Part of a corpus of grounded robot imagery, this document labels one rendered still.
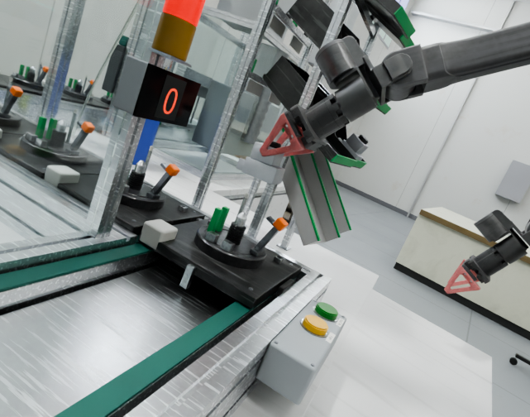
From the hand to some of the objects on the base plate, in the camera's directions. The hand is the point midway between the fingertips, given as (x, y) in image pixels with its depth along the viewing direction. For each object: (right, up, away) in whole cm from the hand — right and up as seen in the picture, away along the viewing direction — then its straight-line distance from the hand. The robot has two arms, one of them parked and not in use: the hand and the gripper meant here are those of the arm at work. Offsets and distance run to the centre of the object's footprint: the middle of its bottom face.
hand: (269, 151), depth 71 cm
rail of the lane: (-10, -37, -22) cm, 44 cm away
